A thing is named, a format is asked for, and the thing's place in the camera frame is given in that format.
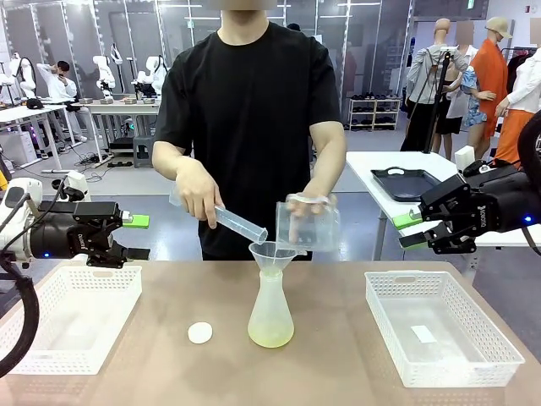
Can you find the clear graduated cylinder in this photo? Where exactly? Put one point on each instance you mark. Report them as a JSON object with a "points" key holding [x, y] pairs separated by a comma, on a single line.
{"points": [[243, 224]]}

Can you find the white table with robots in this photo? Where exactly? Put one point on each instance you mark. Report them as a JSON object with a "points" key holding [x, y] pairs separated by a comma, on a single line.
{"points": [[118, 108]]}

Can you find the person's right hand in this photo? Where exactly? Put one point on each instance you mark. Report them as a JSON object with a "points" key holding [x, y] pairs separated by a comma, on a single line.
{"points": [[198, 190]]}

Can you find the translucent plastic conical flask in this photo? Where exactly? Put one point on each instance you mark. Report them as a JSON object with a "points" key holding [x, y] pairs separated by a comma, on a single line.
{"points": [[270, 321]]}

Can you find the yellow object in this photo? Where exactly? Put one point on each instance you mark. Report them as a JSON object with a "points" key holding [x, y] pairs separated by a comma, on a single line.
{"points": [[3, 173]]}

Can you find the black plastic tray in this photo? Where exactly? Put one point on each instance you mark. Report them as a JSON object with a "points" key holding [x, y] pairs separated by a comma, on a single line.
{"points": [[406, 184]]}

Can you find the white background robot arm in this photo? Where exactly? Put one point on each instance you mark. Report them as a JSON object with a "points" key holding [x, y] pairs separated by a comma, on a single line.
{"points": [[25, 76], [105, 76], [150, 78]]}

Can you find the white label sticker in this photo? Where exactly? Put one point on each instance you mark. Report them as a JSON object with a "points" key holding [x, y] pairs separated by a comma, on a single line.
{"points": [[424, 334]]}

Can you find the person in black t-shirt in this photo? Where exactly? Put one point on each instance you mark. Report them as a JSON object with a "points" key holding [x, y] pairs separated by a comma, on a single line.
{"points": [[249, 105]]}

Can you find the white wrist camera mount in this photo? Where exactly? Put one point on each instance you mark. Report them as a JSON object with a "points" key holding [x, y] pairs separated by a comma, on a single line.
{"points": [[78, 186], [467, 158]]}

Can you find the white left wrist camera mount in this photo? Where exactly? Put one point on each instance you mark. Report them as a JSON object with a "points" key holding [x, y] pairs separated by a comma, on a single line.
{"points": [[78, 186]]}

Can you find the white round flask cap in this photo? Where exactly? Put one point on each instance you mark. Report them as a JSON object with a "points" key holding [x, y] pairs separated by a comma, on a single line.
{"points": [[200, 333]]}

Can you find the person's right forearm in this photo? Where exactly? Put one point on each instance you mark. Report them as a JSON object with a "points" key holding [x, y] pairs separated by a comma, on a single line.
{"points": [[169, 160]]}

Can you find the mannequin in orange coat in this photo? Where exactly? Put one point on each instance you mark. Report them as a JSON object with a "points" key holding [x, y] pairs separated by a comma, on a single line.
{"points": [[490, 76]]}

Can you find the clear plastic beaker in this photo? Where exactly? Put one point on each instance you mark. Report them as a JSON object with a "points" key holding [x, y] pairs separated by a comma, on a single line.
{"points": [[317, 232]]}

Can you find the long white table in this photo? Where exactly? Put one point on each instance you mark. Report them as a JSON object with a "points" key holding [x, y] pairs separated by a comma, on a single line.
{"points": [[29, 114]]}

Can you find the black cap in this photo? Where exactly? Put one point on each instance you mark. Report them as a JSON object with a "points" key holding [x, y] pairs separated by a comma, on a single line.
{"points": [[34, 103]]}

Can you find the person's left hand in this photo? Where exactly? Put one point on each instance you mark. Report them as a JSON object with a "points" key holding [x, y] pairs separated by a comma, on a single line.
{"points": [[315, 204]]}

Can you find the background person in white shirt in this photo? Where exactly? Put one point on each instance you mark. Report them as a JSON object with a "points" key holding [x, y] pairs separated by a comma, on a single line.
{"points": [[61, 93]]}

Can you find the black camera tripod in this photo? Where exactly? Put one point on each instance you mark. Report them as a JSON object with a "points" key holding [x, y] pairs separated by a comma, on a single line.
{"points": [[437, 97]]}

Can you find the person's left forearm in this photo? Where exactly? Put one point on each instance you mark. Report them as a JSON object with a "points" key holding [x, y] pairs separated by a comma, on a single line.
{"points": [[327, 169]]}

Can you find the grey step stool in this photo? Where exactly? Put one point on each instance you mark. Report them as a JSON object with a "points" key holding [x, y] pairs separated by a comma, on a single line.
{"points": [[143, 152]]}

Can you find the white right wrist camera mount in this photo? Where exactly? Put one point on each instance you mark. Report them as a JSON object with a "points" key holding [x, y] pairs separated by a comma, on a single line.
{"points": [[467, 158]]}

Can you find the shoe rack with shoes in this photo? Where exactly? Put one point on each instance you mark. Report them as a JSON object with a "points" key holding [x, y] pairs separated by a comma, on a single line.
{"points": [[376, 114]]}

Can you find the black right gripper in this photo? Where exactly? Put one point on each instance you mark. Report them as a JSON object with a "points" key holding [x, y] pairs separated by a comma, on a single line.
{"points": [[503, 203]]}

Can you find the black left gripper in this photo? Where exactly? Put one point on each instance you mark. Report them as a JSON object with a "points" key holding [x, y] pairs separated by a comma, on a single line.
{"points": [[72, 232]]}

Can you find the small mannequin blue floral dress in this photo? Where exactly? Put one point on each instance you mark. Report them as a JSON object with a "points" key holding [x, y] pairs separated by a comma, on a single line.
{"points": [[473, 105]]}

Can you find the translucent plastic funnel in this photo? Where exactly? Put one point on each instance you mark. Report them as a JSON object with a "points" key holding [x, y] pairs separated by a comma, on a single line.
{"points": [[264, 256]]}

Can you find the white perforated plastic basket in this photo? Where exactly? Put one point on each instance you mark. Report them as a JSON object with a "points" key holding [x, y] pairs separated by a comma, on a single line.
{"points": [[444, 338], [67, 321]]}

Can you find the figure white top black skirt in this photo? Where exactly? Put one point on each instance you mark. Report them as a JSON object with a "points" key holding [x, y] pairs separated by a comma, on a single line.
{"points": [[454, 105]]}

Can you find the mannequin in grey shirt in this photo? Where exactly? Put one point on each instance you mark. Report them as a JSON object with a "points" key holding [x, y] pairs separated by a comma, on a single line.
{"points": [[427, 76]]}

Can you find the mannequin white blouse orange trousers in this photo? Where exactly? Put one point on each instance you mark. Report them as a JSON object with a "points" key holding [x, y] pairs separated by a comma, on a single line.
{"points": [[513, 127]]}

